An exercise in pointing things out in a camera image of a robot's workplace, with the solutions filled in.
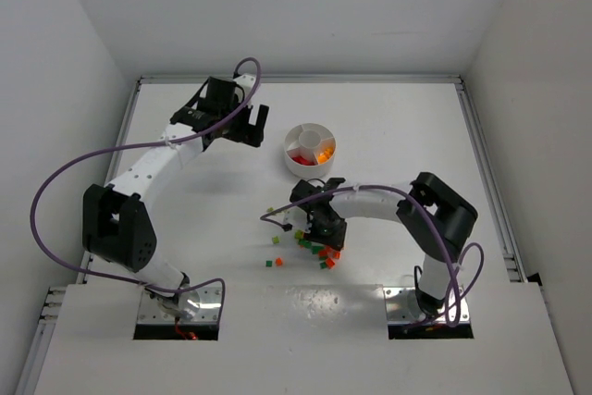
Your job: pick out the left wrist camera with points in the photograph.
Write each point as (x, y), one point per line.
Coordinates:
(246, 82)

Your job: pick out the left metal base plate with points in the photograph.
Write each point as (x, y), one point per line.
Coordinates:
(197, 307)

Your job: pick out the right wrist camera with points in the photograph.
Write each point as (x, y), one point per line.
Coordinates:
(292, 219)

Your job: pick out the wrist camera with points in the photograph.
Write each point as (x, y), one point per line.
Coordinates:
(292, 219)
(246, 82)

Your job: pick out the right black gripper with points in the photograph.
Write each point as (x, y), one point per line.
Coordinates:
(326, 235)

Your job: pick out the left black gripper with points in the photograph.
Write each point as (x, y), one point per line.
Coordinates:
(245, 130)

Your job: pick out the white divided round container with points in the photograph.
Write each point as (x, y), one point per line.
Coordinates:
(309, 151)

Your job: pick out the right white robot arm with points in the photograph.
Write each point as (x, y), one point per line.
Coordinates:
(438, 219)

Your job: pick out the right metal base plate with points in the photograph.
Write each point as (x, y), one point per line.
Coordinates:
(402, 309)

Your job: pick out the metal base plate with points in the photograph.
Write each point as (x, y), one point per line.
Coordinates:
(197, 307)
(402, 309)

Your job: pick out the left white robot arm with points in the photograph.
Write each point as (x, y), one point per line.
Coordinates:
(116, 223)

